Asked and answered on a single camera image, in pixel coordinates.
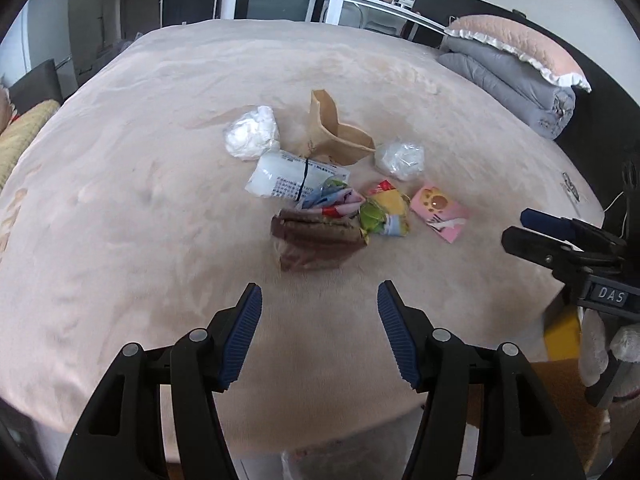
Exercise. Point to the yellow knitted blanket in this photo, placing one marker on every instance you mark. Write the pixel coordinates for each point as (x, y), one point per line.
(25, 135)

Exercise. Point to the white fridge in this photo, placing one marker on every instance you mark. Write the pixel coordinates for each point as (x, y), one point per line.
(40, 20)

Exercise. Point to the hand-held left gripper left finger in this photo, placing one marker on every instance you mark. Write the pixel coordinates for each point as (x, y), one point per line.
(242, 330)

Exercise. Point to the black furniture panel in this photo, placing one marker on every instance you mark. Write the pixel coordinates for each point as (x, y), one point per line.
(435, 5)

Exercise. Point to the yellow box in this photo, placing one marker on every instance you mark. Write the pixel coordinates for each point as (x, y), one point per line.
(562, 335)

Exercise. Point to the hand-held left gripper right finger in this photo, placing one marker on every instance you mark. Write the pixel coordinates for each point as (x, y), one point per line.
(397, 330)

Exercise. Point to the pink plush bed blanket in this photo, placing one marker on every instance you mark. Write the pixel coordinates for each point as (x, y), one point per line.
(150, 185)

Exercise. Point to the clear plastic bag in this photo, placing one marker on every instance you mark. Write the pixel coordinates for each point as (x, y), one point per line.
(400, 160)

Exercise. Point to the brown paper bag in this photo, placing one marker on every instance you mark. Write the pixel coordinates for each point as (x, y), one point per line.
(345, 142)

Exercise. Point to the blue pink wrapper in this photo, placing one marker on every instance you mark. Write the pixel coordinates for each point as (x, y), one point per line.
(330, 200)

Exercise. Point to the brown wrapper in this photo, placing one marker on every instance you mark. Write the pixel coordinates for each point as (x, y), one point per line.
(315, 240)

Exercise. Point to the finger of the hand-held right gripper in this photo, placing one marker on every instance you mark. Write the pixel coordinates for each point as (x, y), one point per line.
(545, 220)
(540, 250)

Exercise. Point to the white plastic bag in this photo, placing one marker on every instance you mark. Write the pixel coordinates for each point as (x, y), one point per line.
(250, 132)

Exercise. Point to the pink paw print packet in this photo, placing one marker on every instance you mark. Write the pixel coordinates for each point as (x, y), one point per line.
(440, 212)

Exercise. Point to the yellow green snack packet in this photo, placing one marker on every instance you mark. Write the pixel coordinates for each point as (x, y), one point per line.
(385, 210)

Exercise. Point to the grey folded duvet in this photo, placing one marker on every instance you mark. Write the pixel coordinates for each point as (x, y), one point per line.
(500, 80)

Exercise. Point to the pink frilled pillow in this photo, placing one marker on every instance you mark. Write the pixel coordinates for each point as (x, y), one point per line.
(515, 40)

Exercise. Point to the white printed packet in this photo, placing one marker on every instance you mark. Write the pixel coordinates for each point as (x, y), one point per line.
(275, 175)

